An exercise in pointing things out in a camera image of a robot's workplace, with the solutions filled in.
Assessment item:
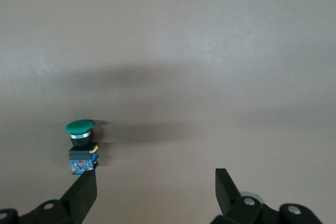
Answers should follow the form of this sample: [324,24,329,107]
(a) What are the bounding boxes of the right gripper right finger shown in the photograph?
[215,167,280,224]

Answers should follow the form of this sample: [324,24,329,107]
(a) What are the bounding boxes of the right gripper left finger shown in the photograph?
[19,168,98,224]

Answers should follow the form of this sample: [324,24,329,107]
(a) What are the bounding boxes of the green mushroom push button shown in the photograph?
[65,119,100,175]

